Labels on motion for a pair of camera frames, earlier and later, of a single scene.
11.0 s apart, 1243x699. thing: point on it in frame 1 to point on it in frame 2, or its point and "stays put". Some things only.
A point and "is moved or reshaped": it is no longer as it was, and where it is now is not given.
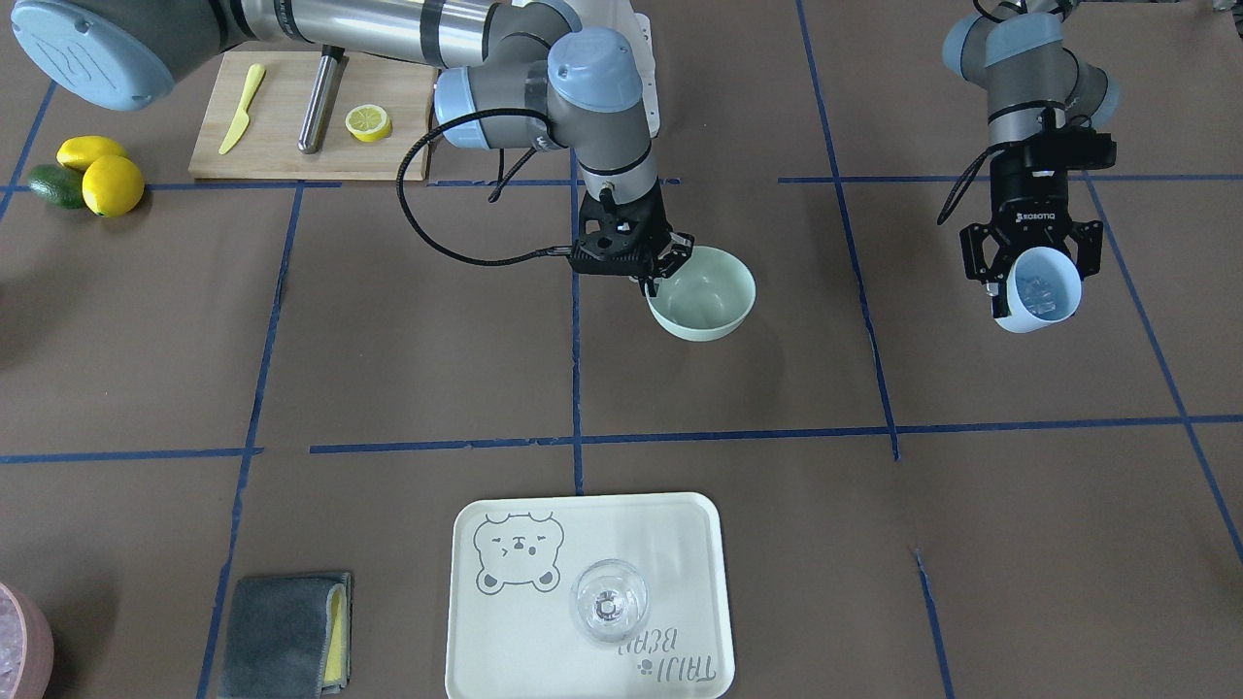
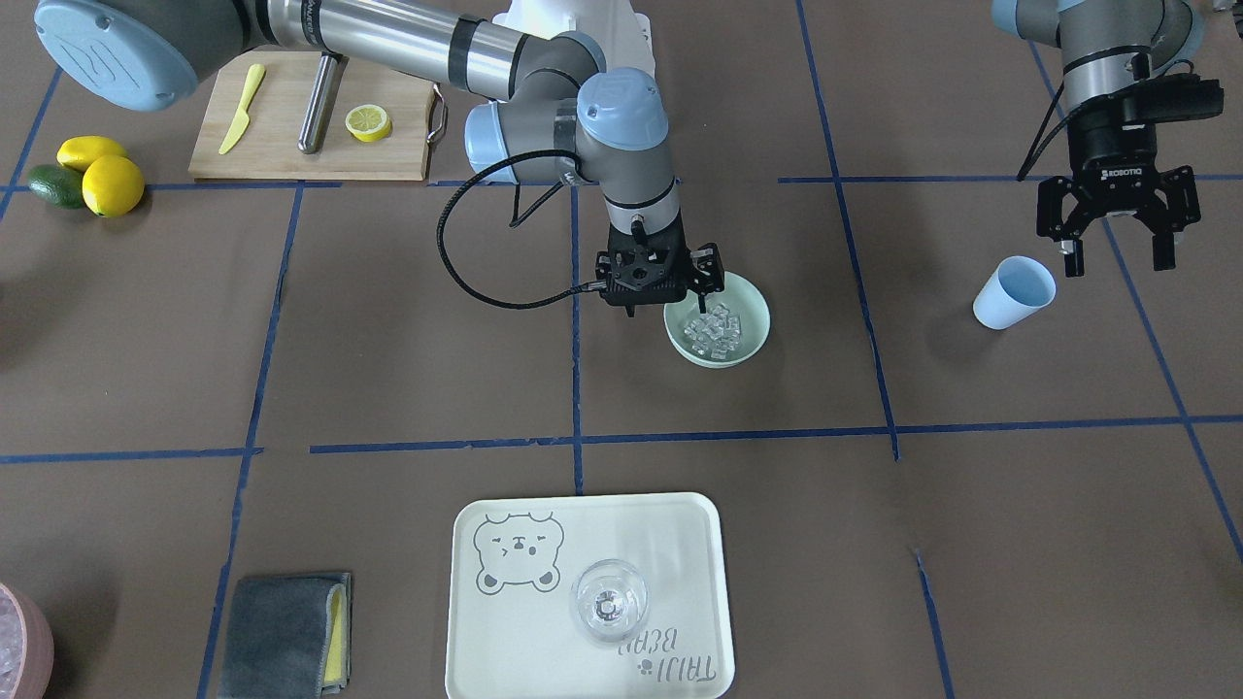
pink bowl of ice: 26,647 stays put
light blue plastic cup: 1044,286 is moved or reshaped
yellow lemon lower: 112,185 stays put
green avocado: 58,183 stays put
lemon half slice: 368,122 stays put
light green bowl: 709,297 is moved or reshaped
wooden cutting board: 267,149 stays put
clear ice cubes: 1038,296 to 716,334
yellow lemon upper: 80,150 stays put
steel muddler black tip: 331,54 stays put
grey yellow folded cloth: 288,638 stays put
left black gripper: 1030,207 to 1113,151
